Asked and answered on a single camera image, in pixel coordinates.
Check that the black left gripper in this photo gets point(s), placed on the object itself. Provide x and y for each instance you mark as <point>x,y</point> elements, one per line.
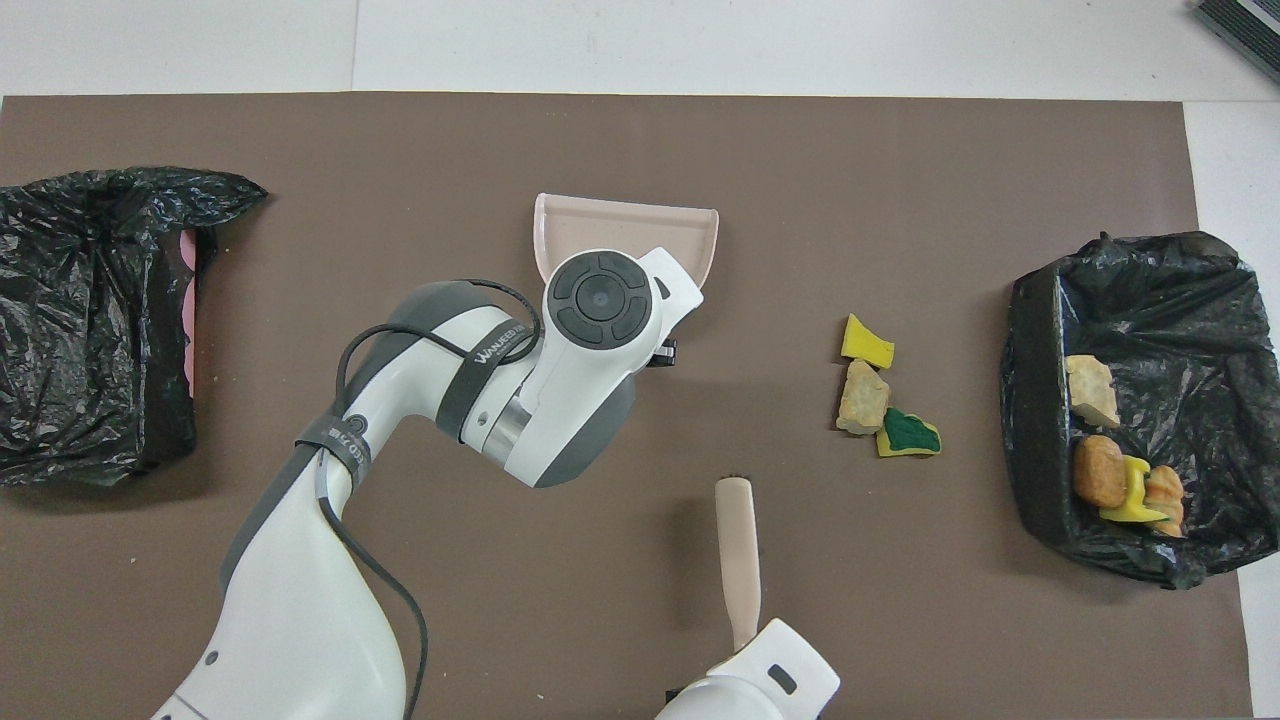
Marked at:
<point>663,353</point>

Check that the beige plastic dustpan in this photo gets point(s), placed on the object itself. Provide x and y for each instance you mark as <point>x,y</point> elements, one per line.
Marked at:
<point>620,225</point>

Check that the yellow sponge wedge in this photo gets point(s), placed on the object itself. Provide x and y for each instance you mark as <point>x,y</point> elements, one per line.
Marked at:
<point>866,343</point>

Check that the tan sponge piece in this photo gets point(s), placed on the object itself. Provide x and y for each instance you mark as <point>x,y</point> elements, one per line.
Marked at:
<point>862,395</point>

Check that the beige hand brush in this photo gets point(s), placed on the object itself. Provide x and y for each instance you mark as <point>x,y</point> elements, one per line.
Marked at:
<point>740,560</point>

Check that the green and yellow sponge piece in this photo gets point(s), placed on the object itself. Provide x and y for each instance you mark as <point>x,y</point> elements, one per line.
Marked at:
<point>910,432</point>

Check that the pale sponge piece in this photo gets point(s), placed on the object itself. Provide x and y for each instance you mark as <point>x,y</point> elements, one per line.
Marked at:
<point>1092,390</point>

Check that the brown bread nugget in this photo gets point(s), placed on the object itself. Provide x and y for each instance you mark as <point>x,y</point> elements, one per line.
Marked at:
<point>1098,472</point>

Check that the notched yellow sponge piece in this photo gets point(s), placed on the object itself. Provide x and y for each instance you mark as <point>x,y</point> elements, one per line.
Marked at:
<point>1135,505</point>

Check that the orange toy croissant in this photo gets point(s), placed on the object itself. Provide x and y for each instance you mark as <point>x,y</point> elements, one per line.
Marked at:
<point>1168,495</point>

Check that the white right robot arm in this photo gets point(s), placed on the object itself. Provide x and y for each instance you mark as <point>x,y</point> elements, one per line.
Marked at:
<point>770,680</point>

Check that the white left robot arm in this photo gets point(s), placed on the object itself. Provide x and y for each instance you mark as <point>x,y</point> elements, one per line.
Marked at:
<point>300,600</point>

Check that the pink plastic bin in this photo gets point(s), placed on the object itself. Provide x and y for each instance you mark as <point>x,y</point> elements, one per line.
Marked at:
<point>188,300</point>

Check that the black bag lined bin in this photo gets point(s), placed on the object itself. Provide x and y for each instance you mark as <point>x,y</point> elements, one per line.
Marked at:
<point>1200,330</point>

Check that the crumpled black trash bag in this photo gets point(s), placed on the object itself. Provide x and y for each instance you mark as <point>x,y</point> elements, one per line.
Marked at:
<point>90,320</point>

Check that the brown table mat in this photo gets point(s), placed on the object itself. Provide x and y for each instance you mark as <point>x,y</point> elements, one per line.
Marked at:
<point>700,140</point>

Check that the dark grey ribbed object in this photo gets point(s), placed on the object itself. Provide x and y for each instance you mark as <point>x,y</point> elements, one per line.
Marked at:
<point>1245,20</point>

